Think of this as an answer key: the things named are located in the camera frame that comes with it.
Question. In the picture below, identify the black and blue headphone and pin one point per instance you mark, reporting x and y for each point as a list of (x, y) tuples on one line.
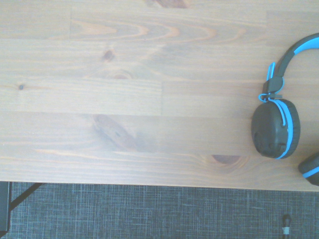
[(271, 129)]

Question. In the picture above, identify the dark grey cabinet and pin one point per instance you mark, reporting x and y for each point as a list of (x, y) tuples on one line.
[(4, 206)]

